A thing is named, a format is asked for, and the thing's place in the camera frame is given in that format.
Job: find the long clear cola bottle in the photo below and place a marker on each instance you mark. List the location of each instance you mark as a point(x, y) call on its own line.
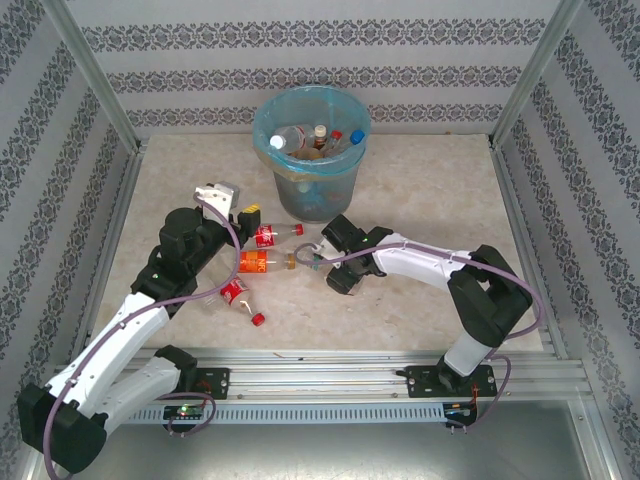
point(267, 235)

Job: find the orange label gold cap bottle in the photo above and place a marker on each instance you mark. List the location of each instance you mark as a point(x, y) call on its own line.
point(257, 262)

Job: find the orange juice bottle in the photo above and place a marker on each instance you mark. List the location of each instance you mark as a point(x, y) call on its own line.
point(310, 153)

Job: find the water bottle white cap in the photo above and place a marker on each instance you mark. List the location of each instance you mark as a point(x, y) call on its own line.
point(290, 137)

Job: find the clear bottle blue cap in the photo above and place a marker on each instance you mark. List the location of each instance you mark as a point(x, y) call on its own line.
point(357, 137)

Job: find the brown coffee drink bottle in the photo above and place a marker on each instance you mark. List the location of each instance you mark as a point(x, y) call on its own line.
point(320, 133)

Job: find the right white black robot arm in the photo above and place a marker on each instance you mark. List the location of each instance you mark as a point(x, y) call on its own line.
point(415, 260)

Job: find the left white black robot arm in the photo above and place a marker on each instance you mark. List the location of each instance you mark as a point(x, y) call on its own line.
point(115, 350)

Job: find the grey translucent plastic bin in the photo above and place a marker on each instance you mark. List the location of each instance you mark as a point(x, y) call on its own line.
point(320, 200)

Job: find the blue plastic bin liner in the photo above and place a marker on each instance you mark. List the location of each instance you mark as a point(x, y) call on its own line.
point(310, 170)

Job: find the short cola bottle red cap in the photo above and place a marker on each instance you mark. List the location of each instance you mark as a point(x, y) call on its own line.
point(234, 291)

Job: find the grey metal front panel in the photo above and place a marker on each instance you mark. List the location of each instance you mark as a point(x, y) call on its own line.
point(320, 450)

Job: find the left small circuit board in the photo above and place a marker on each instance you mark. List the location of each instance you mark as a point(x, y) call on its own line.
point(182, 411)

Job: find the small circuit board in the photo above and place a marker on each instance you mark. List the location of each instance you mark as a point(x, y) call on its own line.
point(460, 410)
point(182, 411)

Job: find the right small circuit board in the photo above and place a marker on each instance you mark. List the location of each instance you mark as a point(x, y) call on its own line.
point(460, 410)

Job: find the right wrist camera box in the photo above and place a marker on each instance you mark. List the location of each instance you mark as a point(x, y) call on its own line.
point(322, 246)

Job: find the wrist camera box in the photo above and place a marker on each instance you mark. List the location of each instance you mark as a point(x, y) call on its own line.
point(220, 194)
point(322, 246)

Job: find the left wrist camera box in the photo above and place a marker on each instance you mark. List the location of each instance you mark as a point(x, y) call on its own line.
point(220, 194)

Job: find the left aluminium side rail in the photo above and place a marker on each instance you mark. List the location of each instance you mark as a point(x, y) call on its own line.
point(119, 215)

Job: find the aluminium side rail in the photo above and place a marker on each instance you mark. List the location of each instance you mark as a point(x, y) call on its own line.
point(515, 200)
point(119, 215)

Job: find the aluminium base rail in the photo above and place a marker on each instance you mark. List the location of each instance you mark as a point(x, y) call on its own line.
point(320, 372)

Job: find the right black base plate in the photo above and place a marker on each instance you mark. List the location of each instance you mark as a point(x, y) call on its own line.
point(420, 382)

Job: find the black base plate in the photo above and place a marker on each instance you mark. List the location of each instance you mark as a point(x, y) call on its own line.
point(217, 382)
point(420, 382)

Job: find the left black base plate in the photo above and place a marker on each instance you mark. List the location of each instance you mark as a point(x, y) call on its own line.
point(217, 382)

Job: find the right aluminium side rail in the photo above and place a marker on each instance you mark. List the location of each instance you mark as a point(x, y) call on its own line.
point(515, 200)

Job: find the left aluminium frame post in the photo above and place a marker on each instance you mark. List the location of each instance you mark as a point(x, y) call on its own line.
point(93, 70)

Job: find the aluminium frame post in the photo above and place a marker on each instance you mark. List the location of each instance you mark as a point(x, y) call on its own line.
point(93, 70)
point(536, 70)

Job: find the right aluminium frame post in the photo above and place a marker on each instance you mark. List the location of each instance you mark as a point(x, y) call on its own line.
point(536, 70)

